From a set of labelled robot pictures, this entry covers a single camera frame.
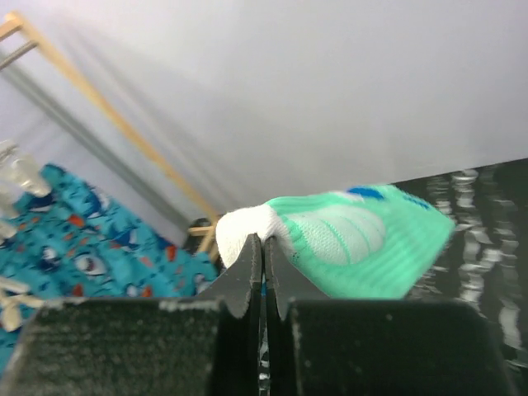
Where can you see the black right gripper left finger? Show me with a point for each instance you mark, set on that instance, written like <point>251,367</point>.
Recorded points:
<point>204,345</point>

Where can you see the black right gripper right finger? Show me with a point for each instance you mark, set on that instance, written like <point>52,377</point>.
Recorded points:
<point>320,345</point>

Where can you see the mint green sock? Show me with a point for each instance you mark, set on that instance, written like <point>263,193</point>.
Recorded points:
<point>369,242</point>

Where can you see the white plastic clip hanger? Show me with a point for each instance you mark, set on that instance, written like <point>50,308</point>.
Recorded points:
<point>22,171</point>

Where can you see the blue sea-print sock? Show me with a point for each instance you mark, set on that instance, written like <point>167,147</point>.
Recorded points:
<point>78,242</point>

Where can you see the metal hanging rod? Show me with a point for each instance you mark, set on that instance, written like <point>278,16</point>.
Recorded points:
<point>18,53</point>

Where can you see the wooden drying rack frame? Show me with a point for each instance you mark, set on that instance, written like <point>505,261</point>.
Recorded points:
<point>15,22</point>

